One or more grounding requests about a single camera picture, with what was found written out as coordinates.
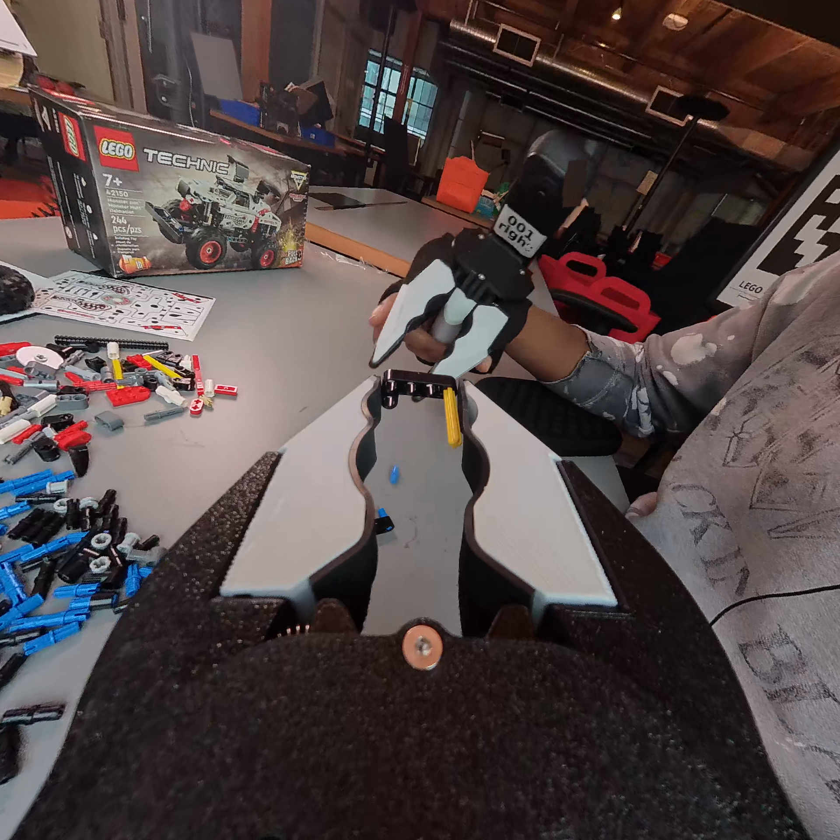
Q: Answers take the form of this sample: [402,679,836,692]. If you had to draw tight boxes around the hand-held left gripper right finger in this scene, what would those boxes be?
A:
[458,379,619,619]

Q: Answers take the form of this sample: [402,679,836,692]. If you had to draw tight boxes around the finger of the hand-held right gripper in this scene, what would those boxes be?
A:
[451,305,511,377]
[369,257,455,369]

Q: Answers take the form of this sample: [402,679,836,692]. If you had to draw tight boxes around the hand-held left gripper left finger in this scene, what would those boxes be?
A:
[220,377,386,611]

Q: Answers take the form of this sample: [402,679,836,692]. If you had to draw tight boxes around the black angled technic beam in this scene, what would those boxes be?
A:
[383,369,458,409]

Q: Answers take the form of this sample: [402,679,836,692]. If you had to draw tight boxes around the person's right forearm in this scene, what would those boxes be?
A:
[507,305,729,442]

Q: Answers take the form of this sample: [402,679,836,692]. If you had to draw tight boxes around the grey desk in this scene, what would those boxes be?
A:
[0,217,632,840]

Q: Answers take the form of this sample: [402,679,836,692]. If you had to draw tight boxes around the person's right hand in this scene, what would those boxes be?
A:
[369,292,526,376]

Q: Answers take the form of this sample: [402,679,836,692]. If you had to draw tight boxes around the orange storage bin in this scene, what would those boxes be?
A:
[436,155,490,213]

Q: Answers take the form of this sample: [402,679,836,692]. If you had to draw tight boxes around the grey table with wooden edge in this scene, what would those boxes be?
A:
[304,185,559,317]

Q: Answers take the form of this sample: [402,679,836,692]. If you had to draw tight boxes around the paned window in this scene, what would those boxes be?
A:
[359,50,440,136]

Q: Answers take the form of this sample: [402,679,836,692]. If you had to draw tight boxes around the person's grey printed sweatshirt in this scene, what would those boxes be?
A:
[626,252,840,840]

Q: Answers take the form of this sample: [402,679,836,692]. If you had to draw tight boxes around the black floor lamp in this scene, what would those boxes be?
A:
[629,94,731,232]

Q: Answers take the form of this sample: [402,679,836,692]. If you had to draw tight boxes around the pile of blue black pins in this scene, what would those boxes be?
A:
[0,469,169,690]

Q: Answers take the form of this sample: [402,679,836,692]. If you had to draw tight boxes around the long black ribbed rod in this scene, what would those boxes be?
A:
[54,335,170,350]

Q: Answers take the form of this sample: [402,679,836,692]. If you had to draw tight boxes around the pile of mixed colour pieces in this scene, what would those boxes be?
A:
[0,338,239,478]

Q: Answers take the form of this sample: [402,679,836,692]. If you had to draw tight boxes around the toy truck set box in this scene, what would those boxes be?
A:
[29,85,311,278]

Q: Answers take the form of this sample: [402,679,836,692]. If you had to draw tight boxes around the white sticker sheet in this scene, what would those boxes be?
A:
[29,269,217,343]

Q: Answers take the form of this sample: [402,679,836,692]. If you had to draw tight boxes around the white board with black pattern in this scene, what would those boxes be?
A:
[714,146,840,313]

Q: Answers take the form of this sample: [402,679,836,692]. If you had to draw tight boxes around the single black technic pin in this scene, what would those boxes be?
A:
[0,703,67,725]

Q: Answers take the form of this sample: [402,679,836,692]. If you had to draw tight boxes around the black rubber tyre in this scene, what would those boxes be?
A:
[0,262,36,316]

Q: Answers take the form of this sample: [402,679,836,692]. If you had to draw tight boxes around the thin black cable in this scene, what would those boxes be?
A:
[709,586,840,626]

